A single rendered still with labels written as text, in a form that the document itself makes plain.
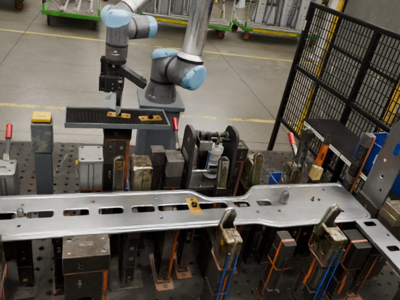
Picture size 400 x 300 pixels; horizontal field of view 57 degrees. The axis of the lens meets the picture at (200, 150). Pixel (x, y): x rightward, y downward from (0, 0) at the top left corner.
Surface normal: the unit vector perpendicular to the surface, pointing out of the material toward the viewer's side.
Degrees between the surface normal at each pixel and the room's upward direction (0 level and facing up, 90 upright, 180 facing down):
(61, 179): 0
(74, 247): 0
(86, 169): 90
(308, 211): 0
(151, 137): 90
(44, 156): 90
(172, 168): 90
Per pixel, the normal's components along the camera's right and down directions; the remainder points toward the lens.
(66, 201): 0.16, -0.86
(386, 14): -0.97, -0.04
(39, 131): 0.27, 0.51
